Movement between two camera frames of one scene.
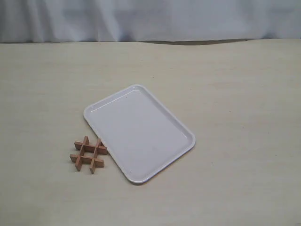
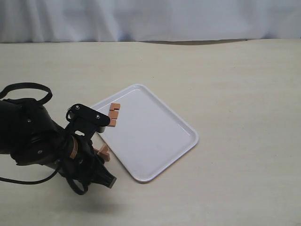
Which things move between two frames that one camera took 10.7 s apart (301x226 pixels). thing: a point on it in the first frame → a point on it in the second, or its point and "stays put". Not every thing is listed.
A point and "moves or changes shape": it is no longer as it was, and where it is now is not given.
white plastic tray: (141, 135) stays put
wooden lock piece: (78, 158) moves or changes shape
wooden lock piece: (99, 149) → (113, 113)
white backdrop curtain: (70, 21) stays put
